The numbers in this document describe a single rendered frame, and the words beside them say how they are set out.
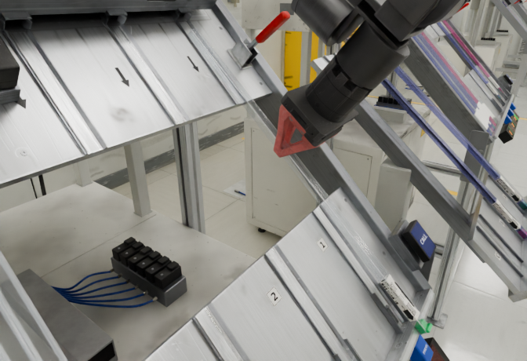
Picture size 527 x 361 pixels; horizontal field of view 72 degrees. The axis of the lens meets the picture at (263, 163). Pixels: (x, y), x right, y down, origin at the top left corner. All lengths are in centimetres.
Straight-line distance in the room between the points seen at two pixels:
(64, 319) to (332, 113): 51
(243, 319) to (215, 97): 28
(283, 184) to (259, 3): 76
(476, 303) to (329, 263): 134
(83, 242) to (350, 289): 62
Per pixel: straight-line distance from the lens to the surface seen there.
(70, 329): 66
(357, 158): 143
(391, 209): 81
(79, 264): 86
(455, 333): 163
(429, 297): 59
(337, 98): 41
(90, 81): 44
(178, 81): 49
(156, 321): 69
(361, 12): 40
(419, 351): 56
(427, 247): 59
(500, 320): 176
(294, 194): 164
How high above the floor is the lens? 111
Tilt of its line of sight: 24 degrees down
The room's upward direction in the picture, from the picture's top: straight up
